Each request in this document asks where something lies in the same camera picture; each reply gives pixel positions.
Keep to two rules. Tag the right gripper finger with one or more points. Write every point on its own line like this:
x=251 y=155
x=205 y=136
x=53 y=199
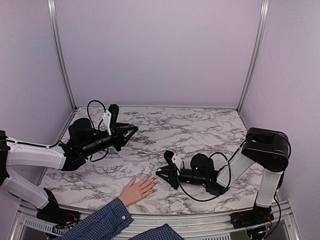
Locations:
x=167 y=168
x=165 y=175

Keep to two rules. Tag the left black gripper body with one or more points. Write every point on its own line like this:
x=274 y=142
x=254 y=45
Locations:
x=117 y=139

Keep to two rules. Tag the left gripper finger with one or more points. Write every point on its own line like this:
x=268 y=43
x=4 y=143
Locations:
x=122 y=126
x=128 y=132

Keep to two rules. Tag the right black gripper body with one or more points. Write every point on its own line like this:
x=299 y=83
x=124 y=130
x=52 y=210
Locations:
x=176 y=183

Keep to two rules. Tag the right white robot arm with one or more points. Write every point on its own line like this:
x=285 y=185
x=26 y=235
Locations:
x=268 y=148

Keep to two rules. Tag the blue checkered sleeve forearm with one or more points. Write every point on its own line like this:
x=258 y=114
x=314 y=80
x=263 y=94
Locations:
x=103 y=224

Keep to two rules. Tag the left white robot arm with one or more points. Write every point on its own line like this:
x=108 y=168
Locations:
x=84 y=141

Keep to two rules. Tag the person's bare hand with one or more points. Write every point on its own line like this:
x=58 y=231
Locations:
x=136 y=191

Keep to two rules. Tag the blue checkered shirt body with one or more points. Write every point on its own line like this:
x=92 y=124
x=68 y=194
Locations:
x=164 y=232

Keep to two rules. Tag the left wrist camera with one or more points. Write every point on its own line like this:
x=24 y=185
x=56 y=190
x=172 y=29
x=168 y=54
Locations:
x=110 y=117

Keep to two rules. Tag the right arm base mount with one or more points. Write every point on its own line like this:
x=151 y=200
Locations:
x=257 y=215

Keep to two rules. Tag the left aluminium frame post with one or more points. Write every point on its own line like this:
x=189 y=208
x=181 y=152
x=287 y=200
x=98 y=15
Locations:
x=59 y=52

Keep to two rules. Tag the aluminium frame post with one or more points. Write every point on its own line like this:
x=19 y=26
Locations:
x=261 y=28
x=59 y=52

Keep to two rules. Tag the front aluminium rail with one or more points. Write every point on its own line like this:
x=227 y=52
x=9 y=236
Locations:
x=208 y=226

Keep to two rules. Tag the right aluminium frame post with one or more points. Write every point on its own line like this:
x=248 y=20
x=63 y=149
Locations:
x=261 y=28

